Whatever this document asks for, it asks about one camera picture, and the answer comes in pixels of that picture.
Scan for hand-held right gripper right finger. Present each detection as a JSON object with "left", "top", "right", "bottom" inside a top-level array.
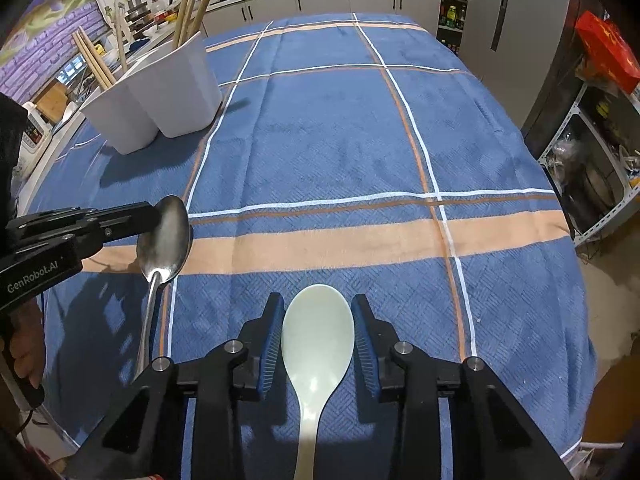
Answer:
[{"left": 350, "top": 294, "right": 573, "bottom": 480}]

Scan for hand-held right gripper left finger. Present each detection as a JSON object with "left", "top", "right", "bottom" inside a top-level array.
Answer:
[{"left": 65, "top": 291, "right": 287, "bottom": 480}]

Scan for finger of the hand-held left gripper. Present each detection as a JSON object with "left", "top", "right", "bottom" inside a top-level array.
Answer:
[{"left": 77, "top": 201, "right": 163, "bottom": 258}]

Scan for metal spoon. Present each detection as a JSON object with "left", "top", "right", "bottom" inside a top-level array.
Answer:
[{"left": 132, "top": 195, "right": 194, "bottom": 381}]

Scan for white plastic rice spoon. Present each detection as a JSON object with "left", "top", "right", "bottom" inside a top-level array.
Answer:
[{"left": 281, "top": 284, "right": 356, "bottom": 480}]

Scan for white plastic utensil holder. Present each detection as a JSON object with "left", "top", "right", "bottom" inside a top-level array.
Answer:
[{"left": 79, "top": 30, "right": 223, "bottom": 156}]

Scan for light wooden chopstick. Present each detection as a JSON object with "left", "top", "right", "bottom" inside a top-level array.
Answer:
[
  {"left": 79, "top": 29, "right": 118, "bottom": 87},
  {"left": 72, "top": 31, "right": 110, "bottom": 91}
]

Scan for brown wooden chopstick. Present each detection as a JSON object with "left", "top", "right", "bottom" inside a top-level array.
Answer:
[{"left": 172, "top": 0, "right": 201, "bottom": 51}]

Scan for bundle of brown chopsticks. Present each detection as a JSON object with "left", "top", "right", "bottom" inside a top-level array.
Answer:
[{"left": 172, "top": 0, "right": 231, "bottom": 51}]

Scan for person's left hand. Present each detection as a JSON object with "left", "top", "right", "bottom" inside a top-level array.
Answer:
[{"left": 0, "top": 300, "right": 48, "bottom": 391}]

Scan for white rice cooker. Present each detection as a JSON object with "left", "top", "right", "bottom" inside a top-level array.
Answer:
[{"left": 17, "top": 102, "right": 56, "bottom": 181}]

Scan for wooden cutting board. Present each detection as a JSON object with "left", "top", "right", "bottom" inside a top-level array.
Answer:
[{"left": 32, "top": 80, "right": 71, "bottom": 123}]

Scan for steel cookware rack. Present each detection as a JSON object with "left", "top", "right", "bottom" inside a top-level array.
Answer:
[{"left": 125, "top": 0, "right": 151, "bottom": 28}]

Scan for blue plaid tablecloth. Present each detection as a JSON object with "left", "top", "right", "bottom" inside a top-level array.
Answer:
[{"left": 25, "top": 12, "right": 598, "bottom": 480}]

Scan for cardboard box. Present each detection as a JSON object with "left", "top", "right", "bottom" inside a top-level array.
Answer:
[{"left": 590, "top": 355, "right": 640, "bottom": 461}]

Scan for grey kitchen counter cabinets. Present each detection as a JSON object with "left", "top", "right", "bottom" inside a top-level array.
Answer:
[{"left": 200, "top": 0, "right": 441, "bottom": 38}]

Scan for metal storage shelf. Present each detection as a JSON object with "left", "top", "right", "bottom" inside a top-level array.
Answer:
[{"left": 537, "top": 80, "right": 640, "bottom": 248}]

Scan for grey refrigerator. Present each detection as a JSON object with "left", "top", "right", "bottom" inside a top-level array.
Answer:
[{"left": 457, "top": 0, "right": 573, "bottom": 126}]

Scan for red box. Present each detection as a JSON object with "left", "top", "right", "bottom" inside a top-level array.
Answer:
[{"left": 574, "top": 10, "right": 640, "bottom": 95}]

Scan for white utensil handle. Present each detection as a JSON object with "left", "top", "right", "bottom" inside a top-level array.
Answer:
[{"left": 115, "top": 0, "right": 128, "bottom": 75}]

